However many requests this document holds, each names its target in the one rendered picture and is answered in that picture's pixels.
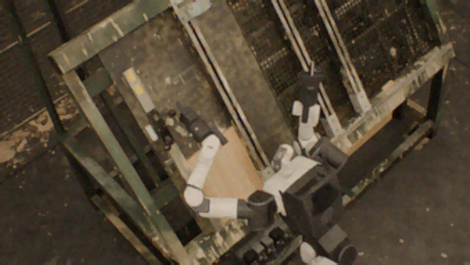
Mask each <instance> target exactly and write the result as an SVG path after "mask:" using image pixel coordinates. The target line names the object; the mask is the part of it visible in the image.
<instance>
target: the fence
mask: <svg viewBox="0 0 470 265"><path fill-rule="evenodd" d="M129 71H132V72H133V73H134V76H135V78H136V80H135V81H134V82H133V83H132V82H131V81H130V80H129V78H128V76H127V74H126V73H127V72H129ZM121 75H122V76H123V79H124V80H125V81H126V83H127V85H128V87H129V88H130V89H131V91H132V93H133V96H134V98H135V99H136V101H137V103H138V104H139V105H140V106H141V108H142V110H143V111H144V114H145V116H146V118H147V120H148V121H149V124H151V126H152V128H153V129H154V131H155V133H156V134H157V136H158V138H159V140H160V142H162V144H163V145H165V144H164V143H163V139H162V138H161V136H160V135H159V133H158V131H157V129H156V128H155V126H154V124H153V123H152V122H151V120H150V119H149V116H148V115H147V112H149V111H150V110H152V109H153V108H155V106H154V104H153V103H152V101H151V100H150V99H149V96H148V93H147V91H146V90H145V89H144V87H143V86H142V84H141V82H140V80H139V79H138V77H137V76H136V74H135V72H134V70H133V67H128V68H127V69H126V70H124V71H122V72H121ZM137 84H139V85H140V86H141V87H142V89H143V91H144V93H142V94H141V95H138V93H137V92H136V91H135V89H134V86H136V85H137ZM166 152H167V151H166ZM167 154H168V155H169V156H170V157H171V158H172V159H173V160H174V162H175V164H176V166H177V167H178V168H179V169H178V171H179V173H180V175H181V177H182V178H183V180H184V181H185V185H187V181H188V179H189V178H190V176H191V174H192V170H191V168H190V167H189V165H188V164H187V162H186V161H185V159H184V157H183V154H182V152H181V151H180V149H179V147H178V145H176V143H175V144H173V145H171V150H170V151H168V152H167ZM206 220H207V222H209V224H210V226H211V228H212V230H213V231H216V232H218V231H220V230H221V229H222V228H223V227H224V225H223V223H222V221H221V220H220V218H206Z"/></svg>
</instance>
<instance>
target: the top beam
mask: <svg viewBox="0 0 470 265"><path fill-rule="evenodd" d="M170 7H172V4H171V2H170V0H135V1H133V2H132V3H130V4H129V5H125V6H124V7H122V8H121V9H119V10H118V11H116V12H115V13H113V14H111V15H110V16H108V17H107V18H105V19H104V20H102V21H101V22H100V23H96V24H95V25H93V26H92V27H90V28H89V29H87V30H85V31H84V32H83V33H82V34H79V35H78V36H76V37H75V38H73V39H72V40H71V41H69V42H67V43H66V44H63V45H61V46H60V47H59V48H57V49H55V50H53V51H52V52H51V53H49V54H48V56H47V57H48V59H49V60H50V63H51V64H52V65H53V67H54V68H55V71H57V74H62V75H63V74H64V75H65V74H66V73H67V72H68V71H70V70H72V69H74V68H75V67H77V66H78V65H80V64H82V63H84V62H85V61H87V60H88V59H89V58H91V57H92V56H93V55H95V54H97V53H99V52H100V51H101V50H102V49H105V48H106V47H107V46H108V45H111V44H113V43H114V42H116V41H117V40H119V39H121V38H122V37H123V36H125V35H127V34H128V33H129V32H131V31H132V30H134V29H136V28H137V27H138V26H141V25H143V24H144V23H146V22H148V21H149V20H150V19H151V18H153V17H155V16H157V15H158V14H159V13H161V12H163V11H164V10H165V9H168V8H170Z"/></svg>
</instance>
